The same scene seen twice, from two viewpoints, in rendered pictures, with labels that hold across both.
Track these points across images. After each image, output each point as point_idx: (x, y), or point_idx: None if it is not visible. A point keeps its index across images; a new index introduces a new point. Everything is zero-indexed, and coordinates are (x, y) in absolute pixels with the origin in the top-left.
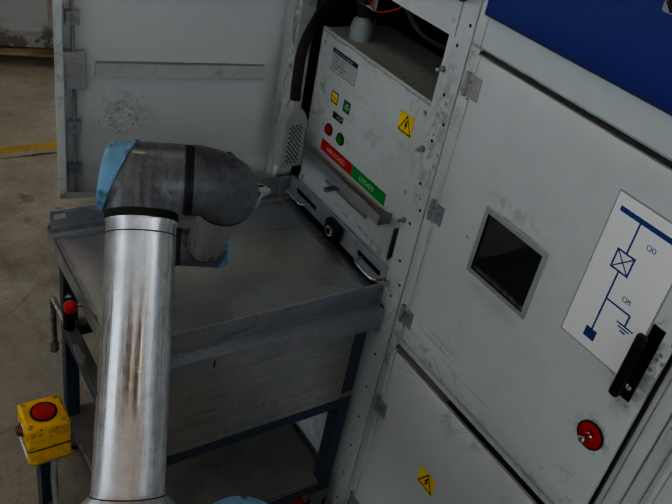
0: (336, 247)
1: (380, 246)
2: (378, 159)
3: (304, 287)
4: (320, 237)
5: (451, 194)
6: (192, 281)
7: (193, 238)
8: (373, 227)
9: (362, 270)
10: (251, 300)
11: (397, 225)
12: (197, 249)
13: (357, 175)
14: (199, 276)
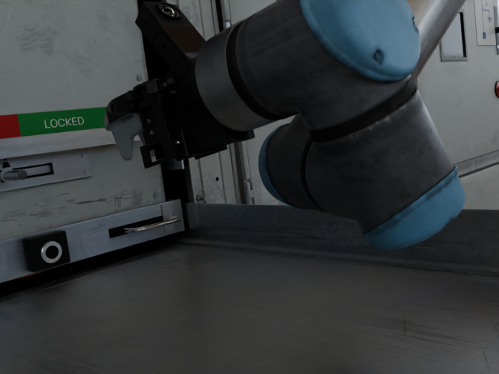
0: (61, 278)
1: (136, 188)
2: (70, 65)
3: (203, 266)
4: (30, 291)
5: (240, 1)
6: (284, 321)
7: (445, 21)
8: (111, 174)
9: (162, 222)
10: (283, 277)
11: None
12: (422, 69)
13: (38, 123)
14: (257, 322)
